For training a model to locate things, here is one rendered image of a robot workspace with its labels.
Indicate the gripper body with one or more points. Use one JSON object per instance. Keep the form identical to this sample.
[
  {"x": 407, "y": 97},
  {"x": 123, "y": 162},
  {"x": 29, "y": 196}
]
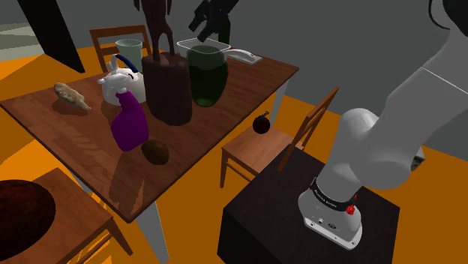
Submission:
[{"x": 214, "y": 14}]

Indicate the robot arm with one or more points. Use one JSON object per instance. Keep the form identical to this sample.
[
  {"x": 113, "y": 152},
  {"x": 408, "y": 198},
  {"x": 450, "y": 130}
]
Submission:
[{"x": 369, "y": 146}]

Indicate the dark green vase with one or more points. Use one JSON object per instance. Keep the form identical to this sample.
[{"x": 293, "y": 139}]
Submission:
[{"x": 207, "y": 78}]

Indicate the dark brown wooden statue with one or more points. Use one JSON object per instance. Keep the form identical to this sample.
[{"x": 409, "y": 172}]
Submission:
[{"x": 168, "y": 91}]

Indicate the pale green cup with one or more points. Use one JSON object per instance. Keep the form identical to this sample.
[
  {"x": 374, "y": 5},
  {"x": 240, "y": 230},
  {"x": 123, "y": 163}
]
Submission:
[{"x": 129, "y": 49}]

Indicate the wooden chair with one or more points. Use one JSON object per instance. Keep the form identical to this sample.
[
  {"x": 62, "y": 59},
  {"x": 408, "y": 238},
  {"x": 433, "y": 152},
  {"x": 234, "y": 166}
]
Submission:
[
  {"x": 78, "y": 215},
  {"x": 106, "y": 33},
  {"x": 256, "y": 150}
]

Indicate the dark purple round fruit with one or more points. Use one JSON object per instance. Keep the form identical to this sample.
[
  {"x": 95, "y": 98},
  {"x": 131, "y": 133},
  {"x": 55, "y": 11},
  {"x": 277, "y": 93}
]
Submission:
[{"x": 261, "y": 125}]

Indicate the purple spray bottle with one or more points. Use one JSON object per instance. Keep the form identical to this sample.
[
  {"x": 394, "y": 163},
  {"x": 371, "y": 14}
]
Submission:
[{"x": 129, "y": 126}]

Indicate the brown kiwi fruit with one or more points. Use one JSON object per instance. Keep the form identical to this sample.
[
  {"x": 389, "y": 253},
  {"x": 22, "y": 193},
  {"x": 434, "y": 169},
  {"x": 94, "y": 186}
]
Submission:
[{"x": 155, "y": 151}]

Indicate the tan ginger root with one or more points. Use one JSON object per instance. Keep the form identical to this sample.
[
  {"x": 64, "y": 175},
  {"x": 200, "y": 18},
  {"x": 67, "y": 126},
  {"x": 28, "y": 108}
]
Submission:
[{"x": 69, "y": 96}]

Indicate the wooden table with white legs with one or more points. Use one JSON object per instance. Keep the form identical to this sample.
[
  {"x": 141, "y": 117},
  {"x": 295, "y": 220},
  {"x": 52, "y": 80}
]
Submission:
[{"x": 73, "y": 135}]

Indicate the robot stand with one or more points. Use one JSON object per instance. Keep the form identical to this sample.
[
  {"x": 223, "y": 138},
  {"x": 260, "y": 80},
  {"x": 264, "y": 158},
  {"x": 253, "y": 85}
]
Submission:
[{"x": 267, "y": 219}]

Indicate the dark brown round bowl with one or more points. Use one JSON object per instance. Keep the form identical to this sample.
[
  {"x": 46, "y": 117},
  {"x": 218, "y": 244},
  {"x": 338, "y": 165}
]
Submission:
[{"x": 22, "y": 215}]

